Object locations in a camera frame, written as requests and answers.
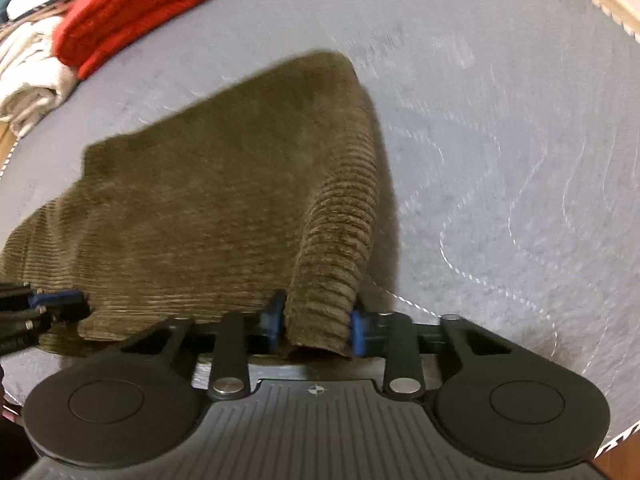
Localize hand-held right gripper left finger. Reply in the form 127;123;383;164
118;289;290;402

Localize brown corduroy pants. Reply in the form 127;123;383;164
0;50;381;361

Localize beige folded cloth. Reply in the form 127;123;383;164
0;12;81;138

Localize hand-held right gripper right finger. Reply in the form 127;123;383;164
347;305;527;402

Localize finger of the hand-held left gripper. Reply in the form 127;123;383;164
0;282;85;313
0;300;93;358

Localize red folded cloth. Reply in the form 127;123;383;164
52;0;226;81

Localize grey quilted mat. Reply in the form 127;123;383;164
0;0;640;443

